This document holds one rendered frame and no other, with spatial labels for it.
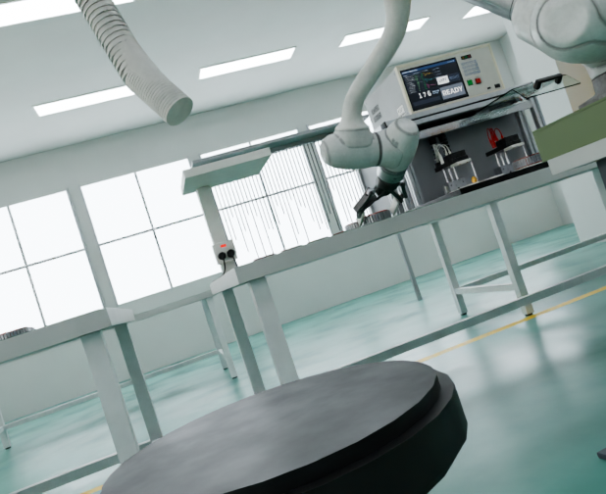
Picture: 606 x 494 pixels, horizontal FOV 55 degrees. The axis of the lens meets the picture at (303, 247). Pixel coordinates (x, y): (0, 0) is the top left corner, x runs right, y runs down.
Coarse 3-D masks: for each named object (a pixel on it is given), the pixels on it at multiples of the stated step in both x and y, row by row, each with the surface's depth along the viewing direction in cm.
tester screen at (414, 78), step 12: (408, 72) 227; (420, 72) 228; (432, 72) 229; (444, 72) 230; (456, 72) 232; (408, 84) 226; (420, 84) 227; (432, 84) 229; (444, 84) 230; (432, 96) 228; (456, 96) 230
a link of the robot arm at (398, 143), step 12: (396, 120) 168; (408, 120) 168; (384, 132) 170; (396, 132) 166; (408, 132) 165; (384, 144) 168; (396, 144) 167; (408, 144) 167; (384, 156) 169; (396, 156) 169; (408, 156) 170; (384, 168) 177; (396, 168) 174
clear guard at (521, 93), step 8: (552, 80) 213; (568, 80) 212; (576, 80) 211; (520, 88) 210; (528, 88) 209; (544, 88) 208; (552, 88) 208; (560, 88) 208; (504, 96) 218; (512, 96) 223; (520, 96) 229; (528, 96) 205; (488, 104) 225; (496, 104) 229; (504, 104) 235
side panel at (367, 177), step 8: (368, 168) 250; (376, 168) 242; (360, 176) 258; (368, 176) 253; (376, 176) 245; (360, 184) 260; (368, 184) 255; (384, 200) 244; (368, 208) 260; (376, 208) 255; (384, 208) 246; (392, 216) 238
